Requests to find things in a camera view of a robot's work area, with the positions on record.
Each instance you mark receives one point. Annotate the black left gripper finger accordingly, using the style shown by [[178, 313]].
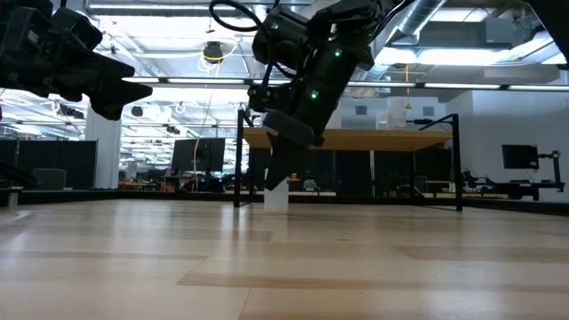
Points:
[[117, 95], [102, 69]]

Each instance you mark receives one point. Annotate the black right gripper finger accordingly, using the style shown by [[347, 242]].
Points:
[[297, 160], [280, 164]]

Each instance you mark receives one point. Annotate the small translucent white pill bottle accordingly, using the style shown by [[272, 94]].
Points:
[[276, 202]]

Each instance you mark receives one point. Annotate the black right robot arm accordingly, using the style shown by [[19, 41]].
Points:
[[347, 22]]

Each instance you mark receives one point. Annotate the small green potted plant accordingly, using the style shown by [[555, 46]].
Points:
[[310, 184]]

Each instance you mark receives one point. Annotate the white building pillar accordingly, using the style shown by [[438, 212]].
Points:
[[102, 155]]

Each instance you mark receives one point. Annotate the black room partition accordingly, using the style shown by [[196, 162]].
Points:
[[75, 162]]

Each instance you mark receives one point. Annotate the long linear ceiling light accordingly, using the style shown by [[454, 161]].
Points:
[[204, 81]]

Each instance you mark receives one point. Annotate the black hanging ceiling device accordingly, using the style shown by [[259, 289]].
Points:
[[213, 51]]

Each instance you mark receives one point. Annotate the grey office chair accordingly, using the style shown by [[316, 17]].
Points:
[[49, 178]]

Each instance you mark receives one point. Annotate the bright ceiling light panel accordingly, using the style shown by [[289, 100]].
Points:
[[467, 57]]

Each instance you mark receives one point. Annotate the black equipment on desk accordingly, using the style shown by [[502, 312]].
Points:
[[515, 189]]

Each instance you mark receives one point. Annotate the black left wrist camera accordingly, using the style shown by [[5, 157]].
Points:
[[77, 26]]

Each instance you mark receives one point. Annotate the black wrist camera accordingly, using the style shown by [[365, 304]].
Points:
[[266, 95], [77, 26]]

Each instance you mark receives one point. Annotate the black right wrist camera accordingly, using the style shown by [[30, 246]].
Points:
[[266, 95]]

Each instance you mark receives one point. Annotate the wooden table black frame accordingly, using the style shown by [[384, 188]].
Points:
[[391, 140]]

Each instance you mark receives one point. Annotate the silver ceiling duct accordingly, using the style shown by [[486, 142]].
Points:
[[420, 15]]

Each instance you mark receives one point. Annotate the black wall monitor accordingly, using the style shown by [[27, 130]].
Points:
[[520, 156]]

